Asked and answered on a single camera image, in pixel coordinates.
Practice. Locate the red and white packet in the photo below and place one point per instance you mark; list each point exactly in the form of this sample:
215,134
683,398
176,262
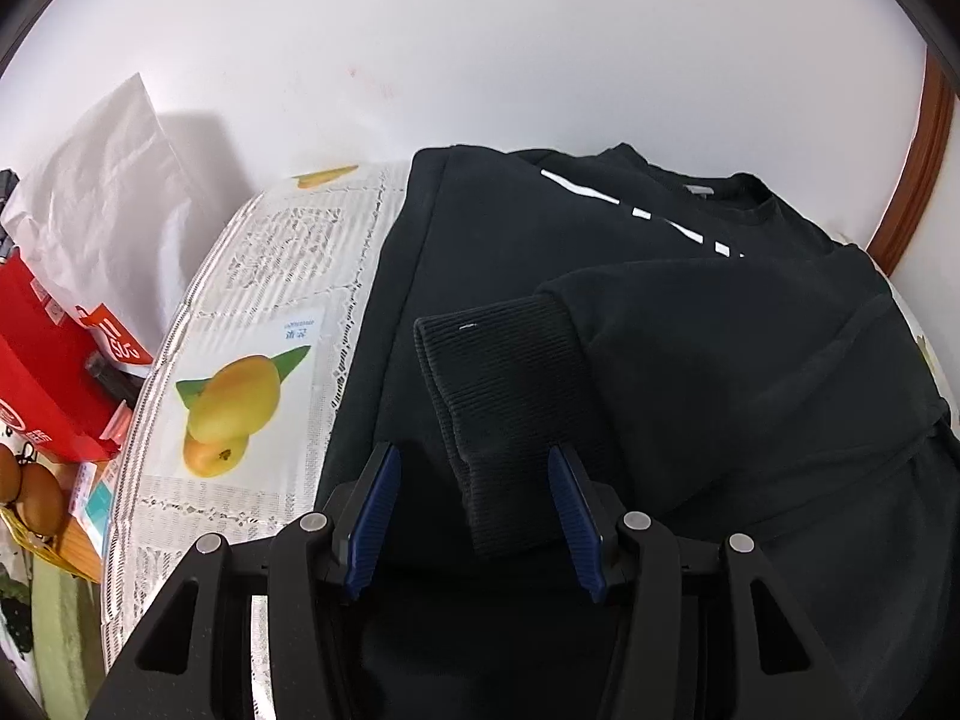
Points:
116,337

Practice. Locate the yellow basket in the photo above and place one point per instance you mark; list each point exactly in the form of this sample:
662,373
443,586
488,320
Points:
67,551

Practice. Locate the brown wooden door frame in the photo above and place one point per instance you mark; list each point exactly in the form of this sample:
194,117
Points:
915,187

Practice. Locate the fruit-print tablecloth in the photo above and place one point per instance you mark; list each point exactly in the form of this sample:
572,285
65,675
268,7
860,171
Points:
247,277

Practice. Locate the red cardboard box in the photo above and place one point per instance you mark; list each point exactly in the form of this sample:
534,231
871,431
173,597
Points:
45,375

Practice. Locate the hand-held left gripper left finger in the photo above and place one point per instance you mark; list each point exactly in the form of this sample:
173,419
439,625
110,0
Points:
373,510

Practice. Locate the brown egg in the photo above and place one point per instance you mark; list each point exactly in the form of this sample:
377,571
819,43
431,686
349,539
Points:
39,499
7,474

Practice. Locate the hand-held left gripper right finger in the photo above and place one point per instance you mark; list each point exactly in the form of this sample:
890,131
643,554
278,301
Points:
576,517

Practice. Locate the white paper bag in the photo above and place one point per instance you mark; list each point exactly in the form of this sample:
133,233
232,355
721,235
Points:
112,187

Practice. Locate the black sweatshirt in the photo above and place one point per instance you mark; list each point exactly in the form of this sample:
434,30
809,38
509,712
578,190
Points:
675,352

